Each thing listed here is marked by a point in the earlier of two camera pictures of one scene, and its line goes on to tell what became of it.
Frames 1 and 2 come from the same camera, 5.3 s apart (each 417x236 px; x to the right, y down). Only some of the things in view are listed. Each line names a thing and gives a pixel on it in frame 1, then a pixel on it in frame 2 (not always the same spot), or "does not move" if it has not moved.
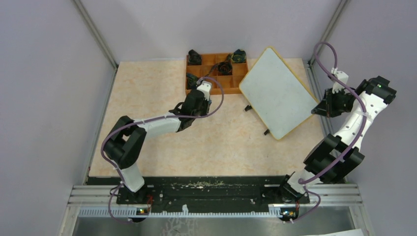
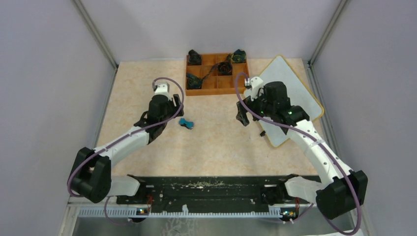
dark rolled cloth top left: x=194 y=58 does not move
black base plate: x=203 y=194 does not move
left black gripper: x=205 y=102 -> x=177 y=102
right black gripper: x=325 y=106 -> x=242 y=115
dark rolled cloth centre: x=224 y=68 does not move
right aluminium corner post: x=341 y=8 does not move
